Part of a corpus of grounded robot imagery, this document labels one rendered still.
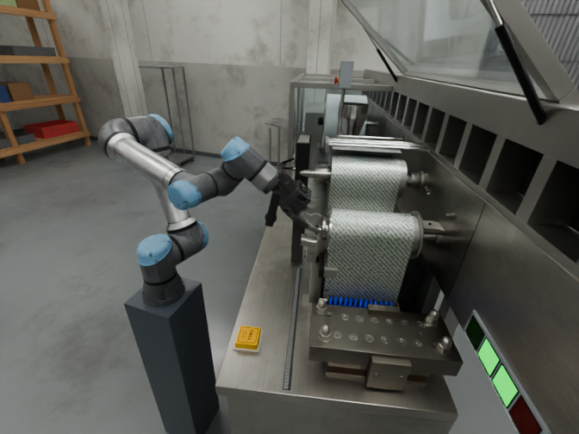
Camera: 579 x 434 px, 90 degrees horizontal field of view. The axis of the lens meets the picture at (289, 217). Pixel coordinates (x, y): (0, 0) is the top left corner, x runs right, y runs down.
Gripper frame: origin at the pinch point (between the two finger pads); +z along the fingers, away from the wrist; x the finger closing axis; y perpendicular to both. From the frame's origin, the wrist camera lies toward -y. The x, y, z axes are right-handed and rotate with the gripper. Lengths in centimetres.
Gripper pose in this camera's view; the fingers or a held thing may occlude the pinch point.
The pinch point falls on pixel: (315, 229)
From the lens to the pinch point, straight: 88.7
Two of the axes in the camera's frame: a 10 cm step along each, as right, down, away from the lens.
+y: 6.7, -6.2, -4.1
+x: 1.0, -4.8, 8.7
